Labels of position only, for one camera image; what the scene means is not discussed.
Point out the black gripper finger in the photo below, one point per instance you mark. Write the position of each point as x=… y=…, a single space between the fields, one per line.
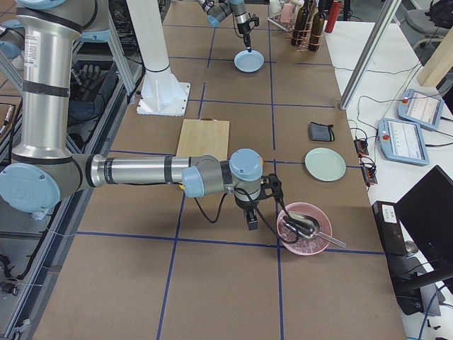
x=252 y=221
x=247 y=42

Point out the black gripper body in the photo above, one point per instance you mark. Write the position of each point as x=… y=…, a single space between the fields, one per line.
x=243 y=29
x=245 y=205

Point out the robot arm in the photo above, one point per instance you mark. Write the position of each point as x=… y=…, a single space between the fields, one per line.
x=217 y=12

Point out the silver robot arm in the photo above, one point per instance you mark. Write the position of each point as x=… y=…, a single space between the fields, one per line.
x=44 y=172

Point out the light blue plate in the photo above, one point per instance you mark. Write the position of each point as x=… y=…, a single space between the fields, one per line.
x=249 y=61

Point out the green plate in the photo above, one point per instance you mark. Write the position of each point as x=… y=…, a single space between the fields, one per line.
x=325 y=164

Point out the pink cup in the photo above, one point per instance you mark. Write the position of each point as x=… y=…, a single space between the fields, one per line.
x=286 y=14

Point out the dark wine bottle left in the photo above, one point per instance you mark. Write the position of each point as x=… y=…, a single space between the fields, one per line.
x=300 y=23

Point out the dark wine bottle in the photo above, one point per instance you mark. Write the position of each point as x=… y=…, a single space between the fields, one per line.
x=300 y=23
x=317 y=27

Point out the metal scoop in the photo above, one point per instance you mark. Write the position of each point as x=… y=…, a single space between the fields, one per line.
x=307 y=227

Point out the pink bowl with ice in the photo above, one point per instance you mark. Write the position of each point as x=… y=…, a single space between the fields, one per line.
x=299 y=245

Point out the dark wine bottle right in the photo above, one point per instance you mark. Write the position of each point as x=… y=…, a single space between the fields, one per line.
x=317 y=27

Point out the wooden cutting board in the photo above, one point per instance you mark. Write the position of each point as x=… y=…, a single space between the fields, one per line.
x=204 y=137

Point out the red bottle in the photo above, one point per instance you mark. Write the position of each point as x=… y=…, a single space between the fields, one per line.
x=333 y=14

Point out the grey folded cloth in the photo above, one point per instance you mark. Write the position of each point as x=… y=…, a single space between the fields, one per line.
x=320 y=132

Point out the red black connector board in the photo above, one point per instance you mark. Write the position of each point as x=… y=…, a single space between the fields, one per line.
x=361 y=146

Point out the black computer box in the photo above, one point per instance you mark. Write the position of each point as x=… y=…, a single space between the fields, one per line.
x=389 y=228

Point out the near teach pendant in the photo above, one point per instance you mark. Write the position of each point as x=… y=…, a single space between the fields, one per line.
x=402 y=141

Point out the teach pendant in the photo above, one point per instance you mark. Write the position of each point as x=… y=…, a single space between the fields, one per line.
x=421 y=108
x=402 y=141

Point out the black monitor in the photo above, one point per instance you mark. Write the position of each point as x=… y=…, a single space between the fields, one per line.
x=426 y=213

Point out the far teach pendant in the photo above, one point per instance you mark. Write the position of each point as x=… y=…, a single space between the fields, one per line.
x=421 y=108

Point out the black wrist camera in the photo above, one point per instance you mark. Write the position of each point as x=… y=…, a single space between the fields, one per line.
x=271 y=187

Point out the copper wire bottle rack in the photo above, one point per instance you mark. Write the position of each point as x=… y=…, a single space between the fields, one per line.
x=306 y=35

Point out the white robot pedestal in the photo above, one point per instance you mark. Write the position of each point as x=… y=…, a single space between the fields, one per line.
x=162 y=93

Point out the aluminium frame post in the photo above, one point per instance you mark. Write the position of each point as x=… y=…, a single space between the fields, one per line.
x=385 y=17

